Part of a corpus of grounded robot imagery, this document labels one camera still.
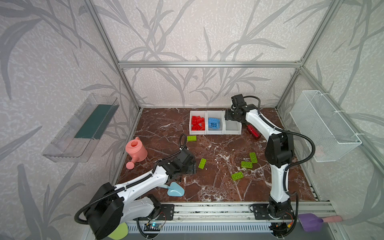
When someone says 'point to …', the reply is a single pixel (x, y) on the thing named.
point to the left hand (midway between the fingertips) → (193, 162)
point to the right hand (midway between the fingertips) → (229, 111)
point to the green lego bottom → (237, 176)
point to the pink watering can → (135, 148)
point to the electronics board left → (152, 227)
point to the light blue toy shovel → (175, 189)
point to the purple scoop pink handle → (311, 223)
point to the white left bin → (202, 114)
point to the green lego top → (192, 138)
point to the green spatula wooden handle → (120, 232)
